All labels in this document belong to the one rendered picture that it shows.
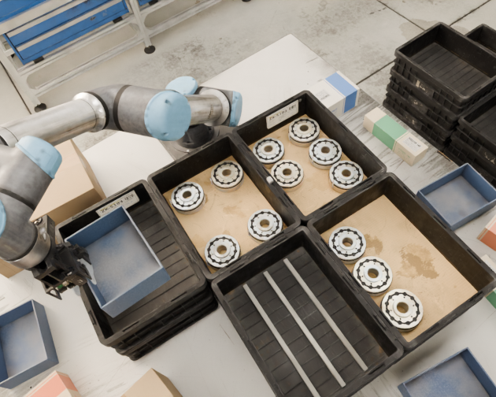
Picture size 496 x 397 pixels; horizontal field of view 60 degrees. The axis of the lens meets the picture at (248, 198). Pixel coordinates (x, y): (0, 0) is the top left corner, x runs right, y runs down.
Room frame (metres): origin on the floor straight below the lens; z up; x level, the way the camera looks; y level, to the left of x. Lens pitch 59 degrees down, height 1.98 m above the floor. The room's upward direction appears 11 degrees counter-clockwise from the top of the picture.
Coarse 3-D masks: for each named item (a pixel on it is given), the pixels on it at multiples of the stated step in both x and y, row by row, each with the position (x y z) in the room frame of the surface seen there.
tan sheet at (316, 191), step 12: (276, 132) 0.93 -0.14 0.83; (252, 144) 0.90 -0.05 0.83; (288, 144) 0.87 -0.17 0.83; (288, 156) 0.82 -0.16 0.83; (300, 156) 0.82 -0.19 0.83; (312, 168) 0.76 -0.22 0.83; (312, 180) 0.71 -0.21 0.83; (324, 180) 0.71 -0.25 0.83; (288, 192) 0.69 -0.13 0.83; (300, 192) 0.68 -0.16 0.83; (312, 192) 0.67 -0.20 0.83; (324, 192) 0.66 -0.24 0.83; (336, 192) 0.66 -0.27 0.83; (300, 204) 0.64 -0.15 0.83; (312, 204) 0.63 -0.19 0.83
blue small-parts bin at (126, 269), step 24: (120, 216) 0.55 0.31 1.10; (72, 240) 0.50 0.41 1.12; (96, 240) 0.52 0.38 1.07; (120, 240) 0.51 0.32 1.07; (144, 240) 0.46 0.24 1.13; (96, 264) 0.46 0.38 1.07; (120, 264) 0.44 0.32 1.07; (144, 264) 0.43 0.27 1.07; (96, 288) 0.38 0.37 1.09; (120, 288) 0.38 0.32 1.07; (144, 288) 0.36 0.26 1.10; (120, 312) 0.33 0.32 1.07
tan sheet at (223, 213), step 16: (224, 160) 0.86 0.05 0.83; (208, 176) 0.81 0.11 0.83; (208, 192) 0.75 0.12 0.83; (224, 192) 0.73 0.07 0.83; (240, 192) 0.72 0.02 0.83; (256, 192) 0.71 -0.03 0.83; (208, 208) 0.69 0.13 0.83; (224, 208) 0.68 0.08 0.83; (240, 208) 0.67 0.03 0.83; (256, 208) 0.66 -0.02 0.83; (272, 208) 0.65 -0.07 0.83; (192, 224) 0.64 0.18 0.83; (208, 224) 0.63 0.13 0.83; (224, 224) 0.62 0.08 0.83; (240, 224) 0.61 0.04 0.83; (192, 240) 0.59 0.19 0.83; (208, 240) 0.58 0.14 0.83; (240, 240) 0.56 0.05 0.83
